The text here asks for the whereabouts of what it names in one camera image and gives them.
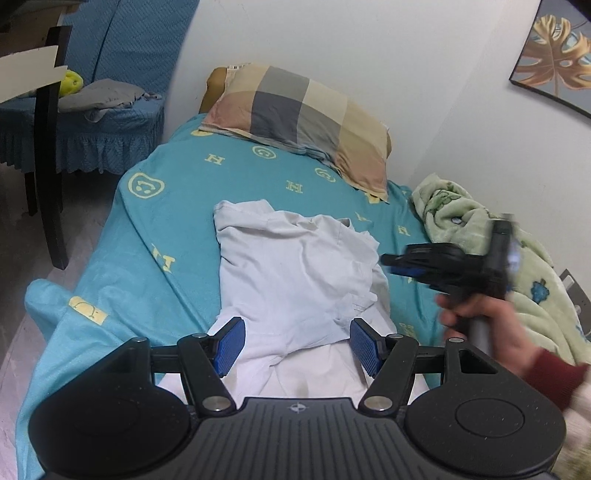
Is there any white shirt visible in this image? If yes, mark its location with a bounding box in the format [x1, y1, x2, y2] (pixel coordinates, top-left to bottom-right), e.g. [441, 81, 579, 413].
[157, 199, 430, 403]

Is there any yellow-green plush toy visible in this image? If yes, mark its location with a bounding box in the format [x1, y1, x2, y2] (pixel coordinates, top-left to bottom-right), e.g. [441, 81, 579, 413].
[59, 70, 84, 97]

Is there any framed leaf wall picture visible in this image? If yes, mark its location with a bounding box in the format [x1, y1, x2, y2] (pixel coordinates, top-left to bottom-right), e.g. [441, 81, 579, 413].
[509, 0, 591, 118]

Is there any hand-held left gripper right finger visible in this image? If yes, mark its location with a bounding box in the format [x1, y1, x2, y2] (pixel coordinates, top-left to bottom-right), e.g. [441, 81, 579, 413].
[349, 318, 504, 414]

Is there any person's right forearm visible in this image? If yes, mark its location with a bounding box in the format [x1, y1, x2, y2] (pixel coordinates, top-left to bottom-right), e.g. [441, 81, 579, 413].
[519, 349, 591, 462]

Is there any grey metal bracket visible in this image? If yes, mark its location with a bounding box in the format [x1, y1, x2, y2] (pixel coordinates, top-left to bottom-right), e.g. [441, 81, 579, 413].
[560, 270, 591, 334]

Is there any blue covered chair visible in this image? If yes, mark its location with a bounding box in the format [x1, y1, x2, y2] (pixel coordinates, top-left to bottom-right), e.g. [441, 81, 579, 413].
[0, 9, 116, 162]
[58, 0, 200, 175]

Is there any dark wooden chair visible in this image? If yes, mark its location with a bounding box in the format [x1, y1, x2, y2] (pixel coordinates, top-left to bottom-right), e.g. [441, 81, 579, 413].
[0, 0, 88, 271]

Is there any checked pillow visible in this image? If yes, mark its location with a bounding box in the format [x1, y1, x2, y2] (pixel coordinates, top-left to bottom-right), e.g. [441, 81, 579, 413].
[201, 65, 392, 204]

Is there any person's right hand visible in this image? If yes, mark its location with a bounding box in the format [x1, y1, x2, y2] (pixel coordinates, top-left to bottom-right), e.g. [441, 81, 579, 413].
[438, 294, 539, 376]

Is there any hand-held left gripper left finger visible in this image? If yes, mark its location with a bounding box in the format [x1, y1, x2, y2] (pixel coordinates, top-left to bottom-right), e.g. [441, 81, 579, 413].
[99, 316, 246, 416]

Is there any bed with teal sheet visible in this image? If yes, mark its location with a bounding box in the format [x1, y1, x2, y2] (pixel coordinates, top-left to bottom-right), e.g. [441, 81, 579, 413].
[16, 113, 462, 467]

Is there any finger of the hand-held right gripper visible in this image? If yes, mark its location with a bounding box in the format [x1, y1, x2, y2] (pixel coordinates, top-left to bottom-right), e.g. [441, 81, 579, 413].
[379, 244, 462, 267]
[392, 267, 462, 292]

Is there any mustard pillow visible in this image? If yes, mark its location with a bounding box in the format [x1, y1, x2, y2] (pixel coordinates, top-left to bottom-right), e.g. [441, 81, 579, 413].
[198, 67, 232, 114]

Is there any grey cloth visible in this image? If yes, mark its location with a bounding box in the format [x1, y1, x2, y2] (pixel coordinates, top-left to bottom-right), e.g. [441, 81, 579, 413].
[58, 78, 162, 123]

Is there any pale green fleece blanket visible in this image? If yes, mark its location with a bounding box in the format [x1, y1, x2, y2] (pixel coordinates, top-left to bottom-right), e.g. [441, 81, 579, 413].
[411, 173, 591, 370]

